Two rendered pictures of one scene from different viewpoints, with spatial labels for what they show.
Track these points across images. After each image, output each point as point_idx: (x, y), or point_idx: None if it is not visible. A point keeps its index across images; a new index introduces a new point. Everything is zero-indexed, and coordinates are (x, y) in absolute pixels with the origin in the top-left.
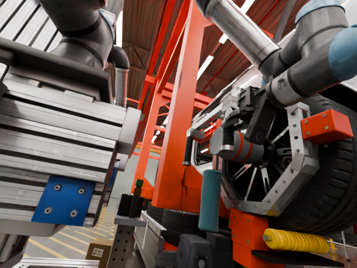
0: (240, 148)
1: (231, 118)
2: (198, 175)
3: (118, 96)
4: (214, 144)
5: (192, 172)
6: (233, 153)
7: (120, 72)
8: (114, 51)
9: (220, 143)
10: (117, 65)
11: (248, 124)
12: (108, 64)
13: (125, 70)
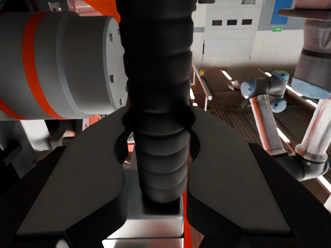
0: (26, 55)
1: (299, 209)
2: (92, 1)
3: (268, 110)
4: (119, 53)
5: (110, 5)
6: (49, 28)
7: (279, 148)
8: (297, 173)
9: (112, 55)
10: (286, 156)
11: (78, 205)
12: (296, 152)
13: (272, 152)
